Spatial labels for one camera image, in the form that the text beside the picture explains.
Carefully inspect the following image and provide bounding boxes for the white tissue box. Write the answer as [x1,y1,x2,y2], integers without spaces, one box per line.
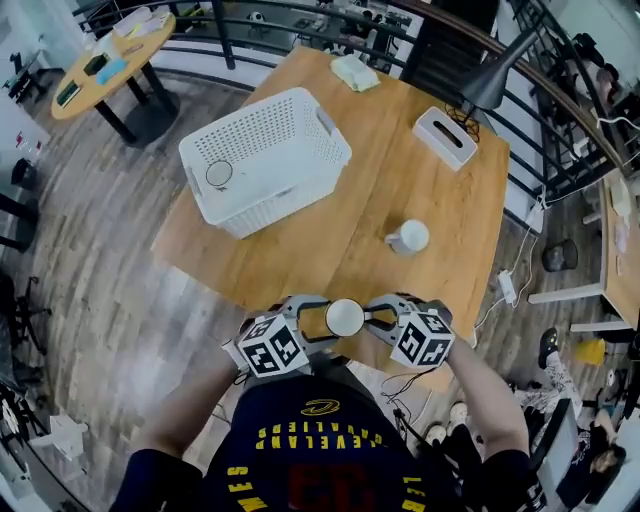
[412,106,480,173]

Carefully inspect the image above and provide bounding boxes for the white power cable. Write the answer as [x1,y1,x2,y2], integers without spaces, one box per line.
[472,189,551,346]

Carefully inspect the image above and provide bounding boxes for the white wristband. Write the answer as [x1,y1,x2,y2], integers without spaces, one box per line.
[222,339,251,374]

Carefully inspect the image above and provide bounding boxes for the black stool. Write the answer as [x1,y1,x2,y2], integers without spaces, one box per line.
[0,192,41,254]

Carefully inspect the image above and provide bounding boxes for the pastel paper stack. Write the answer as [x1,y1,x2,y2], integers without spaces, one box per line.
[112,7,171,39]

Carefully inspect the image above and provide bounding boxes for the long wooden table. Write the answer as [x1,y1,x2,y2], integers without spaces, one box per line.
[527,167,640,334]

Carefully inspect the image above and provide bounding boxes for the white mug with pattern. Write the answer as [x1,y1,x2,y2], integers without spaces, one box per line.
[205,159,234,191]

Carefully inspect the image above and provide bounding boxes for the black mesh waste basket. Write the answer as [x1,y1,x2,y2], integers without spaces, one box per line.
[542,238,580,273]

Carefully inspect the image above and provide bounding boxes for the small white floor stand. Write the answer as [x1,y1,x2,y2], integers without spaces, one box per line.
[29,414,90,461]

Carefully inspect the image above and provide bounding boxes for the white plastic basket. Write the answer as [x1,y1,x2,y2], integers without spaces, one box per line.
[178,87,353,240]

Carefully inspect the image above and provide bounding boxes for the light blue cloth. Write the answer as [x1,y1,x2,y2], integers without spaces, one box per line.
[94,58,130,86]

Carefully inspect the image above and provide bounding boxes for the thin black cable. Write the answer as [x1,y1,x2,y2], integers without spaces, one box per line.
[379,367,441,451]

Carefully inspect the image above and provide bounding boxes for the plain white mug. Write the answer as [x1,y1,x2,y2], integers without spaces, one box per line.
[383,218,431,258]

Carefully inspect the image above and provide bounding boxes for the person's right hand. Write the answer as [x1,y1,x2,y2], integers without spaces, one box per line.
[416,297,454,327]

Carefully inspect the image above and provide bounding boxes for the green book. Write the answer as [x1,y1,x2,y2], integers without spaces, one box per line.
[55,80,82,107]

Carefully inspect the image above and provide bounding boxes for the small black box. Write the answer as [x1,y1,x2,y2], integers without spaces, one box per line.
[82,52,111,77]

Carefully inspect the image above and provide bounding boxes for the person's left forearm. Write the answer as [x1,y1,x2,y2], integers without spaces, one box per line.
[132,357,241,459]

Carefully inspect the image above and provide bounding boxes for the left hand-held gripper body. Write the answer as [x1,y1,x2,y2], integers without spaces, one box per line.
[236,295,312,378]

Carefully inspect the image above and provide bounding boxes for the white cabinet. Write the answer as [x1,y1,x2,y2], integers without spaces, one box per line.
[0,94,51,166]

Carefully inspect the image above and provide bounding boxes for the small black trash can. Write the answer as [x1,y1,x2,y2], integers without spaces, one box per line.
[10,158,39,191]

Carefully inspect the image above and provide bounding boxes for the white power strip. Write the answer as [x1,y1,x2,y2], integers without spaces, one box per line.
[497,269,519,305]

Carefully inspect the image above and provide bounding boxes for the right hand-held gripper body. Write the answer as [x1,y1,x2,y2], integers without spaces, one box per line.
[389,295,456,370]

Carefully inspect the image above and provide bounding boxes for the round wooden table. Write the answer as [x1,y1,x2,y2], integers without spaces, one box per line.
[50,10,181,146]

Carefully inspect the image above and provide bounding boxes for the pale green folded cloth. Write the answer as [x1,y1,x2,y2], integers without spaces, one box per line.
[329,53,381,94]

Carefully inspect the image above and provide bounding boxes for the yellow bag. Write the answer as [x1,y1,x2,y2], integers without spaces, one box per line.
[574,338,607,366]

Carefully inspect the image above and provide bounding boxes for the person's dark blue jersey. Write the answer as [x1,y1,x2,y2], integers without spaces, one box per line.
[109,374,541,512]

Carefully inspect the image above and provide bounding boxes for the dark computer monitor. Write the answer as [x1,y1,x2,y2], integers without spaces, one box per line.
[529,397,584,501]

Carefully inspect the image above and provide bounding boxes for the black cone desk lamp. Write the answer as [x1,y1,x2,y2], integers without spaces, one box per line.
[444,27,541,144]

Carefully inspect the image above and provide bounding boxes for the person's right forearm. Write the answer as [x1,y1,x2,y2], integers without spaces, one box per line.
[444,339,531,459]

